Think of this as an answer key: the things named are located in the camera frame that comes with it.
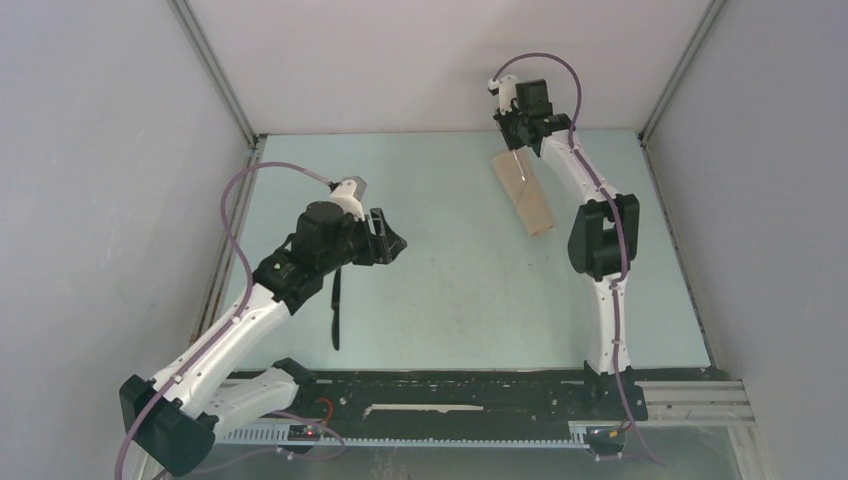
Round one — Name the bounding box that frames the white slotted cable duct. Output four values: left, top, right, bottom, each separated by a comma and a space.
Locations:
216, 422, 588, 449

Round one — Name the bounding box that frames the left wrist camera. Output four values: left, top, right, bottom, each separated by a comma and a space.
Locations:
291, 176, 367, 255

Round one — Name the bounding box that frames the beige cloth napkin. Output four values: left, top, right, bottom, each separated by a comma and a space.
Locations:
490, 148, 555, 236

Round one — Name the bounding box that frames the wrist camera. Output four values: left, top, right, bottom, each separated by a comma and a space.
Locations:
487, 75, 554, 119
291, 176, 367, 255

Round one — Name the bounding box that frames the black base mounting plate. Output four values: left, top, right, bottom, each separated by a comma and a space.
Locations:
288, 367, 648, 443

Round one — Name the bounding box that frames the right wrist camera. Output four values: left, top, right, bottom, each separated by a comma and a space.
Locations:
487, 75, 554, 119

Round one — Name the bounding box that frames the black knife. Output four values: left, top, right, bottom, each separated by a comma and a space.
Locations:
331, 268, 342, 351

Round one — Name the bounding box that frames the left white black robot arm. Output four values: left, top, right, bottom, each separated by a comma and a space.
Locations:
119, 202, 408, 477

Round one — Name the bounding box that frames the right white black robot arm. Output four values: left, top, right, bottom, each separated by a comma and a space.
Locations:
493, 109, 640, 376

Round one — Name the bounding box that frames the silver fork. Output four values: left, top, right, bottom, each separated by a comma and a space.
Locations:
510, 149, 527, 202

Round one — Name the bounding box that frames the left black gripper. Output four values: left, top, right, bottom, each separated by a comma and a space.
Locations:
318, 208, 406, 275

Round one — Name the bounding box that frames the aluminium frame rail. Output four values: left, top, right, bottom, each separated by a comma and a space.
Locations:
152, 377, 757, 427

